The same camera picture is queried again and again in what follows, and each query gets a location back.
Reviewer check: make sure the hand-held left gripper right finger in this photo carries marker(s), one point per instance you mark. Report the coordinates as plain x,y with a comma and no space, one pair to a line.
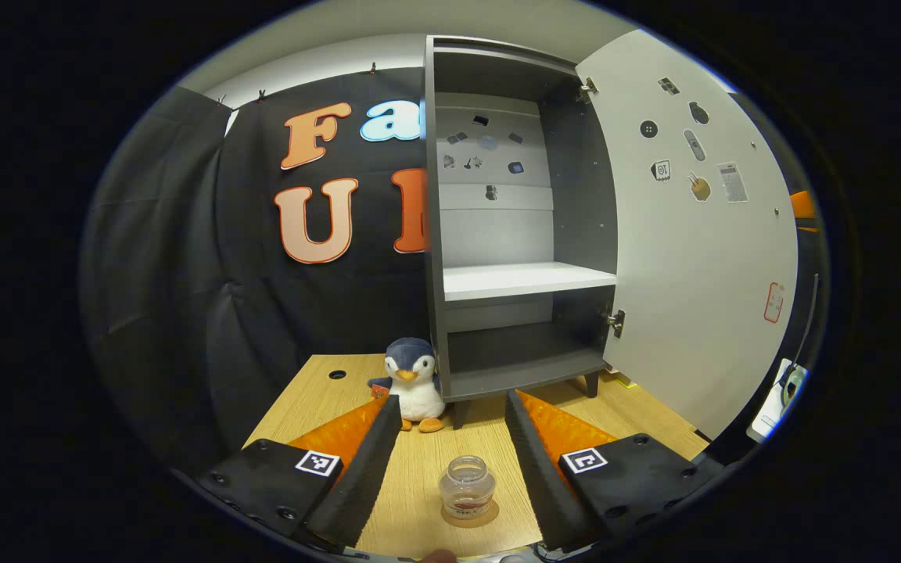
536,477

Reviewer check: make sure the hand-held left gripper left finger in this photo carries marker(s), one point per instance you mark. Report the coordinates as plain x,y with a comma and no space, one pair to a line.
364,477

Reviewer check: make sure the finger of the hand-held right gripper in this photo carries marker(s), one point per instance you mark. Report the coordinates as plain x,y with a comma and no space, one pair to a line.
806,211

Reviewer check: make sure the clear plastic bottle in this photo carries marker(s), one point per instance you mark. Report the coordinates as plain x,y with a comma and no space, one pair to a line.
467,485

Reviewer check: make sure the round brown coaster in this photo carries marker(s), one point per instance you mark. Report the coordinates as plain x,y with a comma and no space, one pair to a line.
470,524

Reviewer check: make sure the white cabinet door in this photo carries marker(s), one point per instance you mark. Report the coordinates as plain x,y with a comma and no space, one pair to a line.
693,297

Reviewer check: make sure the metal cabinet hinge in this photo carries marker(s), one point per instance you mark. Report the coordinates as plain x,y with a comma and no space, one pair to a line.
586,89
615,322

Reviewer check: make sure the small red box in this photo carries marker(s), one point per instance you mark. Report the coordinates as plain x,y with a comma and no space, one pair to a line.
379,389

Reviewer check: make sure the penguin plush toy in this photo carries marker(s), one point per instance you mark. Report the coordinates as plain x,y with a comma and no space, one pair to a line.
418,387

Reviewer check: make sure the green round object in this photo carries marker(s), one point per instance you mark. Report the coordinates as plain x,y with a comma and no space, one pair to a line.
795,387

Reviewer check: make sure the white flat object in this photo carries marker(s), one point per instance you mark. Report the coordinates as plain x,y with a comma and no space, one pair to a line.
767,414

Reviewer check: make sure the black backdrop cloth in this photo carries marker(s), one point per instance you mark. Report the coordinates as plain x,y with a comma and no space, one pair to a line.
184,274

